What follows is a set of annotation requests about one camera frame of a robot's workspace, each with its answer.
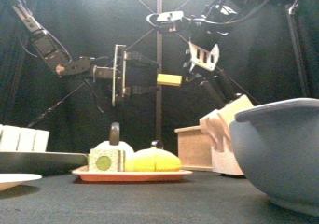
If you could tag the blue-grey plastic bowl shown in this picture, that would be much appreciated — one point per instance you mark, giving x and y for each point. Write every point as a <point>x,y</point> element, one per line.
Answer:
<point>278,153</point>

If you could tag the dark flat tray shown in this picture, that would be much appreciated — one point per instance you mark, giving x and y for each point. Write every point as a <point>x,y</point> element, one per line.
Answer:
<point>42,163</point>

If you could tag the yellow egg sushi block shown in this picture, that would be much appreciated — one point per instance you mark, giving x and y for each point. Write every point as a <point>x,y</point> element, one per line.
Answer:
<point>170,79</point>

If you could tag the light wooden box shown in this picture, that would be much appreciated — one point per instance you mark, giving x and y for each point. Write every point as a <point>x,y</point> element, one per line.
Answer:
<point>193,148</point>

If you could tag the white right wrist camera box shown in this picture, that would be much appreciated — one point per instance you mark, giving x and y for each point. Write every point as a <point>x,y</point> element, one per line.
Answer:
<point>166,19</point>

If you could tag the orange oval plate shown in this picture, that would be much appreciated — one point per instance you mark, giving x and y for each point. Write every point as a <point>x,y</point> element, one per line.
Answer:
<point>129,176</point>

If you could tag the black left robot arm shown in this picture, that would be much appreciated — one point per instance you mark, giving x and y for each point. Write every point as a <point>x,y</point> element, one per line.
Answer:
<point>44,45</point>

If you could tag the yellow toy lemon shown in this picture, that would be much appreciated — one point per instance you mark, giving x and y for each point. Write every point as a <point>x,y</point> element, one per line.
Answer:
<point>156,160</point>

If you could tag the white plate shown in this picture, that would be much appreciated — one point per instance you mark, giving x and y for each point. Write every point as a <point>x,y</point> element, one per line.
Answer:
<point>16,179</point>

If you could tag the cucumber roll sushi block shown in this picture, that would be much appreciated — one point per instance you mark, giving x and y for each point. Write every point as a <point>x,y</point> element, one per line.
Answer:
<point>105,160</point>

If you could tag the thin vertical frame pole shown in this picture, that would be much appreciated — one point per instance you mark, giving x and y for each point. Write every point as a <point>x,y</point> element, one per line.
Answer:
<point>160,122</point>

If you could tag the white rice ball black loop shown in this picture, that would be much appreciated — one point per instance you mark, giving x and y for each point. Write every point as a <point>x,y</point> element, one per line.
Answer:
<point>114,140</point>

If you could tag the grey metal frame post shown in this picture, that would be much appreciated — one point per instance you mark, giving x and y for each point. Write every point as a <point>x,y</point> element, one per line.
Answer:
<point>298,53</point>

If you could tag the pale wooden utensil stand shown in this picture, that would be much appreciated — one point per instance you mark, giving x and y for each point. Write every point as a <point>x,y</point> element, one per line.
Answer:
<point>222,134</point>

